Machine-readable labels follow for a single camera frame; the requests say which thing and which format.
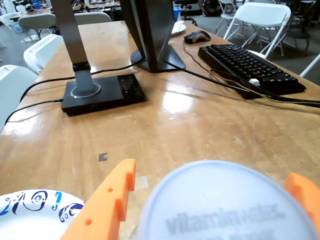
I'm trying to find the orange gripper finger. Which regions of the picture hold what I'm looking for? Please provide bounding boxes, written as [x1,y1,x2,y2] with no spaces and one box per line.
[59,158,137,240]
[284,172,320,226]

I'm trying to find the vitaminwater bottle with dark label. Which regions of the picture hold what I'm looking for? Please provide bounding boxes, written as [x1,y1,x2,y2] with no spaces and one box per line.
[136,159,320,240]

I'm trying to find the white paper plate blue swirls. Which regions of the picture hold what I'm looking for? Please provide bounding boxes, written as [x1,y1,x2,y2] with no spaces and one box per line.
[0,189,86,240]

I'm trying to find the silver desk lamp black base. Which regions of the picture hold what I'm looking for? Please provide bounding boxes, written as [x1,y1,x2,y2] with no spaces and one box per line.
[49,0,147,118]

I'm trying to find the white folding chair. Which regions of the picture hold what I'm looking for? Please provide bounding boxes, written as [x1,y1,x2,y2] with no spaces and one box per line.
[73,11,113,26]
[299,53,320,78]
[0,64,39,132]
[17,12,57,43]
[23,33,65,76]
[223,1,293,60]

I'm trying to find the black keyboard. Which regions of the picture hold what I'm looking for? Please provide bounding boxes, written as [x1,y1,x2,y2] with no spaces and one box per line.
[197,43,307,100]

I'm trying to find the black monitor stand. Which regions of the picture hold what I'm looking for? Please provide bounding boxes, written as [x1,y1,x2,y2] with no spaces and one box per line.
[119,0,187,74]

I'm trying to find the black and orange mouse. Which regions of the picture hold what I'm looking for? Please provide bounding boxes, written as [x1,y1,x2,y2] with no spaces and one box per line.
[183,29,212,45]

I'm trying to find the white crumpled paper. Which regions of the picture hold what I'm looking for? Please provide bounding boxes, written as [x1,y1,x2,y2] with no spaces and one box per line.
[170,20,187,37]

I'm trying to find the blue plastic bin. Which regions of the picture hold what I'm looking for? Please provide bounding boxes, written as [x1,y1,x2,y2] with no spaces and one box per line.
[173,6,183,22]

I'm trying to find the braided black cable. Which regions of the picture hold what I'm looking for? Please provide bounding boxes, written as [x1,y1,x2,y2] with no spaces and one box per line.
[212,69,320,109]

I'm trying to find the black lamp power cable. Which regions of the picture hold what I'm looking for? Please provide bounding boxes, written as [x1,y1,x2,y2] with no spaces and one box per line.
[4,98,65,126]

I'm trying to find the thin black cable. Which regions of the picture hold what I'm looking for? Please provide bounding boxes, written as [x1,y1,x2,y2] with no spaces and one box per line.
[19,56,146,101]

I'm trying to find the black monitor cable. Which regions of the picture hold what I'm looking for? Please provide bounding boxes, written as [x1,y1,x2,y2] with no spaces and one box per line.
[162,58,273,98]

